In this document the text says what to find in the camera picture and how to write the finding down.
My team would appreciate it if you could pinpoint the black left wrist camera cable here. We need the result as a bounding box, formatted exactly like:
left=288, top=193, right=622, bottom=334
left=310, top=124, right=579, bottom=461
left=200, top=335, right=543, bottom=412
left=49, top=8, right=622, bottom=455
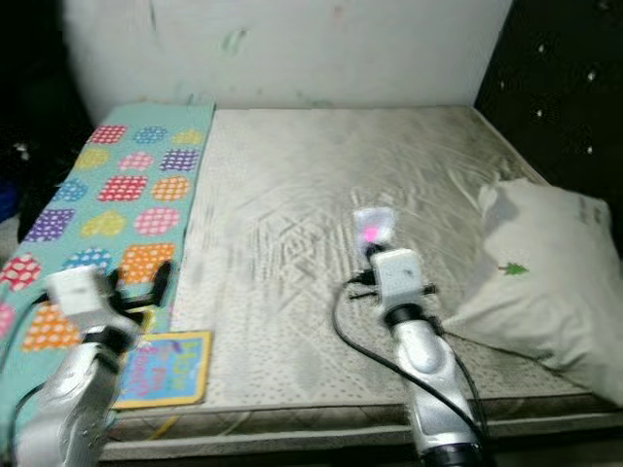
left=0, top=288, right=59, bottom=337

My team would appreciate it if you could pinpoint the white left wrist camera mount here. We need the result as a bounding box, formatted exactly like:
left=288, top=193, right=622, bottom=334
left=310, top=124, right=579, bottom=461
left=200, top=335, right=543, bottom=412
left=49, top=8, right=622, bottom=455
left=47, top=266, right=113, bottom=327

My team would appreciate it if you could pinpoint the white wrapper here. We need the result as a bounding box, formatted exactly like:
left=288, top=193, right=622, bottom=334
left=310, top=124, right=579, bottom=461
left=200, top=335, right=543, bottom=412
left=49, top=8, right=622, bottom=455
left=352, top=206, right=397, bottom=246

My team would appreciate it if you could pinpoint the blue children's book yellow border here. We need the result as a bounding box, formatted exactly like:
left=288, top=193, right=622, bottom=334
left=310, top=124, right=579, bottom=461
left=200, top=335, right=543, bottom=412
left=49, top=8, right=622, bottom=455
left=114, top=329, right=213, bottom=410

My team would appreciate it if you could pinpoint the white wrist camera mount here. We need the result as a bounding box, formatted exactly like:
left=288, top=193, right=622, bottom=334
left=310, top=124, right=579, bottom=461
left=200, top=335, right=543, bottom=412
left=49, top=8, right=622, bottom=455
left=370, top=248, right=424, bottom=310
left=47, top=266, right=113, bottom=327

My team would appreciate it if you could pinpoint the beige quilted mattress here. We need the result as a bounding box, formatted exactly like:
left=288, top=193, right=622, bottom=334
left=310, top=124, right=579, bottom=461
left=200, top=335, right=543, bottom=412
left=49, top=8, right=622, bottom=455
left=136, top=105, right=623, bottom=453

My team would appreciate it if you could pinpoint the dark tufted headboard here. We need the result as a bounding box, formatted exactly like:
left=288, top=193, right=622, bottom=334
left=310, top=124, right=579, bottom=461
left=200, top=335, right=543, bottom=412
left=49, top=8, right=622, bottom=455
left=475, top=0, right=623, bottom=205

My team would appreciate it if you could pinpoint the teal blanket with colourful shapes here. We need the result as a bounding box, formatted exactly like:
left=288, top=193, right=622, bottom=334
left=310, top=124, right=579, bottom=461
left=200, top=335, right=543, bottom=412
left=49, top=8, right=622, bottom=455
left=0, top=102, right=217, bottom=463

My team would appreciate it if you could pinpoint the beige pillow with green tree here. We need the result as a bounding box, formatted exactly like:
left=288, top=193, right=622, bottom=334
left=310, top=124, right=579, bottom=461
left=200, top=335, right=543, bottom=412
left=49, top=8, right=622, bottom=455
left=443, top=178, right=623, bottom=408

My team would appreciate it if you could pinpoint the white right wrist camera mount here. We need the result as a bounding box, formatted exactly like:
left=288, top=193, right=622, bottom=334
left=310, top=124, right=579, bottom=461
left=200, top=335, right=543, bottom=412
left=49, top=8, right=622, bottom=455
left=370, top=248, right=424, bottom=310

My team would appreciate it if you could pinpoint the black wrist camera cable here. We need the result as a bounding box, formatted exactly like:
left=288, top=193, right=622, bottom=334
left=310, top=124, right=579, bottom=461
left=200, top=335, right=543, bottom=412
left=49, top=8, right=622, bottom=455
left=331, top=275, right=483, bottom=439
left=0, top=288, right=59, bottom=337

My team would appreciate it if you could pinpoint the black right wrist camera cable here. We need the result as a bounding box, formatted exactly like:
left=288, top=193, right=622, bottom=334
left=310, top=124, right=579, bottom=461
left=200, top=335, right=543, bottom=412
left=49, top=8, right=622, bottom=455
left=331, top=275, right=483, bottom=439

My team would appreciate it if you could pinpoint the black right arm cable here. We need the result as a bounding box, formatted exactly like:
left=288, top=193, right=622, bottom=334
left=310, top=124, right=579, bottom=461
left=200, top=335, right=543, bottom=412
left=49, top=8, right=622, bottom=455
left=458, top=355, right=488, bottom=439

